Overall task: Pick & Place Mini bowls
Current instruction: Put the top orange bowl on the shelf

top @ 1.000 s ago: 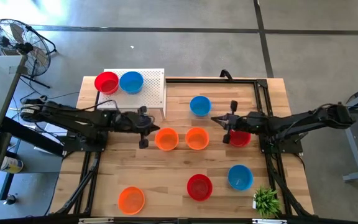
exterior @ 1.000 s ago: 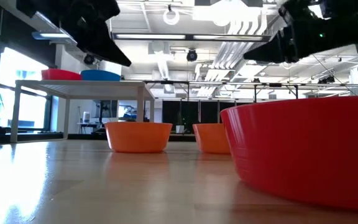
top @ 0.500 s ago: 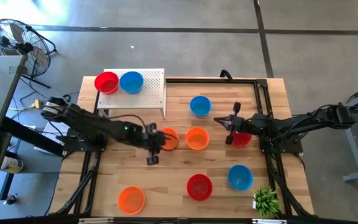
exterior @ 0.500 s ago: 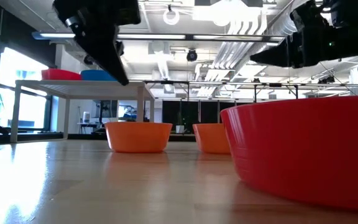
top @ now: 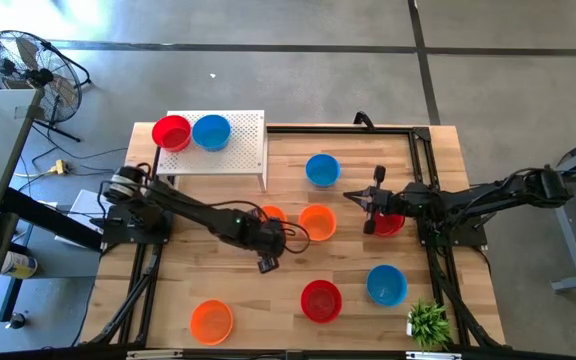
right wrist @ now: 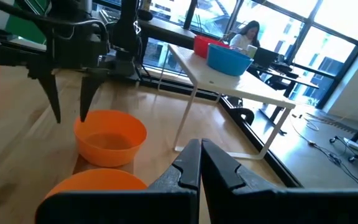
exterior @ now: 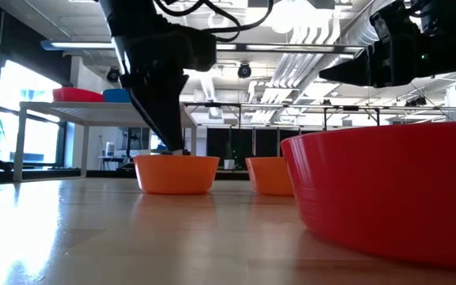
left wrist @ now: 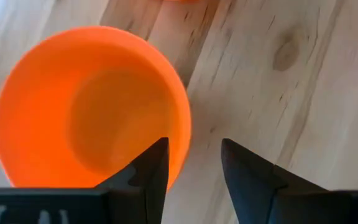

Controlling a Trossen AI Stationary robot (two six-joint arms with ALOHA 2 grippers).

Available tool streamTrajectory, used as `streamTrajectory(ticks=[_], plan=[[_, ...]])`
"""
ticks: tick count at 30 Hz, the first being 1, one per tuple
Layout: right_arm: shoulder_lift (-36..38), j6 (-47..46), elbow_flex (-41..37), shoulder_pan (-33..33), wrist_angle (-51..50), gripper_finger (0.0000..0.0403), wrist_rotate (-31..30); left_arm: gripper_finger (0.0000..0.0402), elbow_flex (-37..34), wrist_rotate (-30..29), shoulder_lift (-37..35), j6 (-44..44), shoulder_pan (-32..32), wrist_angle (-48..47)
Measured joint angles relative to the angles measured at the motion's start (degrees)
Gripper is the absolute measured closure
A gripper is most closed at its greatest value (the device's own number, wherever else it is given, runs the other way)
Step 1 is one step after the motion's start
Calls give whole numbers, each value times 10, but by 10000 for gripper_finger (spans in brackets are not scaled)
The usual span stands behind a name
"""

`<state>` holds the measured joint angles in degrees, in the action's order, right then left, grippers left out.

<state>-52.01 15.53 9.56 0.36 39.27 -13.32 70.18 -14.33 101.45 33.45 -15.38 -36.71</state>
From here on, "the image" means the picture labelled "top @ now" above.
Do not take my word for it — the red plastic mini bowl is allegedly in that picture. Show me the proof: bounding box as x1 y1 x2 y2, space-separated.
300 279 343 324
371 212 407 238
151 114 193 153

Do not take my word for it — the silver metal bracket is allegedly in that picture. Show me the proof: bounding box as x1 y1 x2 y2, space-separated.
126 349 184 360
405 351 463 360

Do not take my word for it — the dark blue desk leg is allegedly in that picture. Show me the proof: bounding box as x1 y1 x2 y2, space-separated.
0 277 25 324

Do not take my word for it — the orange plastic mini bowl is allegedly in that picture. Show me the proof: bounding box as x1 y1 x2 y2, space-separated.
189 299 234 347
260 204 289 225
297 204 338 242

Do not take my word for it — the pale grey flat board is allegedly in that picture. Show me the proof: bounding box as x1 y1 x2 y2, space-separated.
66 188 115 236

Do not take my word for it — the black floor fan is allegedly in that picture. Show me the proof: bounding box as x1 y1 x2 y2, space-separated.
0 29 93 144

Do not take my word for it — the small green potted plant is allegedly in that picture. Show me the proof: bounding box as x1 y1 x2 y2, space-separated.
406 299 454 351

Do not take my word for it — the white and yellow can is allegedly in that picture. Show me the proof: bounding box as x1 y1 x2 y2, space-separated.
0 251 39 280

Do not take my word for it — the white perforated metal rack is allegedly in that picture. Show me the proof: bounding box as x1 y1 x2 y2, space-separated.
155 109 269 192

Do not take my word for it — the black clamp hook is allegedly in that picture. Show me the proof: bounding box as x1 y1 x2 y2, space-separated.
352 110 377 132

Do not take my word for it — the black desk support bar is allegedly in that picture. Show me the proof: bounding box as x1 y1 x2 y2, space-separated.
0 187 107 251

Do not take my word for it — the grey metal table frame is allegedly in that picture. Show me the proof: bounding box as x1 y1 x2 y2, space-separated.
520 128 576 294

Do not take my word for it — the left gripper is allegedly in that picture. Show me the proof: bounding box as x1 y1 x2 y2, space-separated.
246 208 287 275

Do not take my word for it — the blue plastic mini bowl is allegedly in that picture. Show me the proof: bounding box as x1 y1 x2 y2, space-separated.
366 264 409 307
304 153 342 189
191 114 233 153

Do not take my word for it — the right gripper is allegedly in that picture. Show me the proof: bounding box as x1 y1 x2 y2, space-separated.
343 165 405 235

